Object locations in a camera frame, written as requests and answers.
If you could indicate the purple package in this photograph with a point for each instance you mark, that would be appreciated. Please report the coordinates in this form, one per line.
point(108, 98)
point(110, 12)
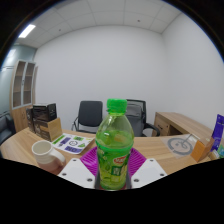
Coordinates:
point(218, 130)

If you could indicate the green drink bottle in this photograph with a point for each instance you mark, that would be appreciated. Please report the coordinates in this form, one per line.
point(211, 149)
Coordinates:
point(113, 156)

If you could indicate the wooden shelf cabinet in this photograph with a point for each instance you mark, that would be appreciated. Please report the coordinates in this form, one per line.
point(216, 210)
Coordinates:
point(20, 116)

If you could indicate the black office chair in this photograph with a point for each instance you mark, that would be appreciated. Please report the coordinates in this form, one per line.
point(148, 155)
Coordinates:
point(89, 113)

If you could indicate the orange-brown box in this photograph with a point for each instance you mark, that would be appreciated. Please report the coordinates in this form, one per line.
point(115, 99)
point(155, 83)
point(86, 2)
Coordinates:
point(201, 150)

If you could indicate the black mesh armrest chair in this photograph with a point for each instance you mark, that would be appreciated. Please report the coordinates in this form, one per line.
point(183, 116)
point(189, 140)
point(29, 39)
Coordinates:
point(136, 115)

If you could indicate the wooden side desk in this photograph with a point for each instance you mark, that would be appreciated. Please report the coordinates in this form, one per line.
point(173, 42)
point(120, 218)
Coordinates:
point(180, 121)

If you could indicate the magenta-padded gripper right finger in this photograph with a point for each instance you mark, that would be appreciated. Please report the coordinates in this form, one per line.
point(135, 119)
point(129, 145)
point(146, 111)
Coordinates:
point(148, 173)

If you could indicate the rectangular ceiling light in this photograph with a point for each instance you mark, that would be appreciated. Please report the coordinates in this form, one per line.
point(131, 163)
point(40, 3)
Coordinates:
point(27, 31)

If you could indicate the small dark brown box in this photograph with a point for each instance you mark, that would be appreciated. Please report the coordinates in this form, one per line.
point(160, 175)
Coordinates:
point(30, 120)

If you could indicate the pink and white mug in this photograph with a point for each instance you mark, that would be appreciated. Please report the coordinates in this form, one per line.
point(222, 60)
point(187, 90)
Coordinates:
point(45, 153)

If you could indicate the black sofa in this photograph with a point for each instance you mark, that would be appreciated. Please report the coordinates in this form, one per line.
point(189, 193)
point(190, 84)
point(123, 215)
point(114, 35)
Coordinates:
point(5, 128)

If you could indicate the open dark brown carton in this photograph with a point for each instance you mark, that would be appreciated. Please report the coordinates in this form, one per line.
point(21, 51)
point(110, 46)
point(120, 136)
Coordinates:
point(48, 130)

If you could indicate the black stacked box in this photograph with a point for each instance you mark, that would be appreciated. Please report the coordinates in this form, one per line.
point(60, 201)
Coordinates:
point(45, 111)

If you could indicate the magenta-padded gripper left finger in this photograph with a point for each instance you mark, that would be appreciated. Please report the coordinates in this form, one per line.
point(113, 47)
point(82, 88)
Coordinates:
point(76, 173)

